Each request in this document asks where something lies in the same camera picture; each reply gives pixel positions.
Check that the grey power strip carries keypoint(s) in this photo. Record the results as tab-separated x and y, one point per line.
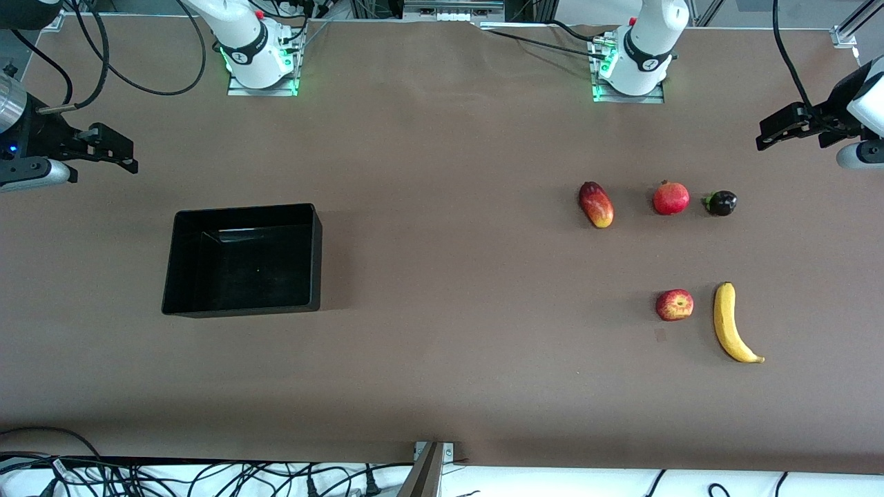
452	10

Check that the aluminium corner bracket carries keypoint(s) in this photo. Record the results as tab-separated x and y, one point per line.
55	22

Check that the grey metal camera post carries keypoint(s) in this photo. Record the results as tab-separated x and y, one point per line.
423	476

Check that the yellow banana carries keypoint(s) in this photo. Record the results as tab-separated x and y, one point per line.
726	324

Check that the dark purple mangosteen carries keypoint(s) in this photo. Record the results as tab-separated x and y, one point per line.
722	203

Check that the red yellow mango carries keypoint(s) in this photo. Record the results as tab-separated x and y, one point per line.
596	205

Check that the red pomegranate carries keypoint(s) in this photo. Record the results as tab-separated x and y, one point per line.
670	198

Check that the black plastic box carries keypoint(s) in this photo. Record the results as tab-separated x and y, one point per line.
242	266

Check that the red yellow apple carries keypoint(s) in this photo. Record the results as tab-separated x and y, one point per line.
675	305

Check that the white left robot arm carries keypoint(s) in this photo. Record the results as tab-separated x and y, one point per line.
649	41

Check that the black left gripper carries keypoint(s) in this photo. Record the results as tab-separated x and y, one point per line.
829	117

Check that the aluminium profile strut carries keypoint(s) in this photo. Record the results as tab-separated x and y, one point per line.
860	17

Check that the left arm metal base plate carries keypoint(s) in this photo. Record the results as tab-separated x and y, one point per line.
656	98

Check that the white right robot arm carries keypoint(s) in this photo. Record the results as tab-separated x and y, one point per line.
242	34

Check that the metal post bracket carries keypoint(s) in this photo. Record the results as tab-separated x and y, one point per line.
449	452

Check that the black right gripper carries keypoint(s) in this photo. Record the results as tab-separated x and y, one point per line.
43	137

